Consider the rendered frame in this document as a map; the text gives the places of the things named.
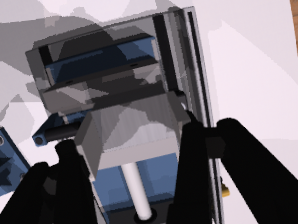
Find dark grey block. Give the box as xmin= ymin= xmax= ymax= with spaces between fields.
xmin=91 ymin=86 xmax=175 ymax=152

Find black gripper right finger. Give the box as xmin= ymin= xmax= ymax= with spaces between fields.
xmin=166 ymin=91 xmax=298 ymax=224

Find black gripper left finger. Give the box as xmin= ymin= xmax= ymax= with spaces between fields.
xmin=0 ymin=111 xmax=103 ymax=224

